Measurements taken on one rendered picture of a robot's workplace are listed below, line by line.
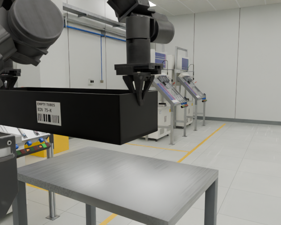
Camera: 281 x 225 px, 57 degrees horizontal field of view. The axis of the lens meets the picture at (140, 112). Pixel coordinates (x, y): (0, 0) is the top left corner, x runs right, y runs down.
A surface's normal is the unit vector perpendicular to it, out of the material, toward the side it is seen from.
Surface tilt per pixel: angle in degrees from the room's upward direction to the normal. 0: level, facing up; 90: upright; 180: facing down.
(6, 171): 90
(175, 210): 0
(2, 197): 90
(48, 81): 90
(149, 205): 0
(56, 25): 70
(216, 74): 90
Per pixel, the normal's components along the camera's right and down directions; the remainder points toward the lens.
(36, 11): 0.62, -0.25
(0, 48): 0.90, 0.24
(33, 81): -0.47, 0.11
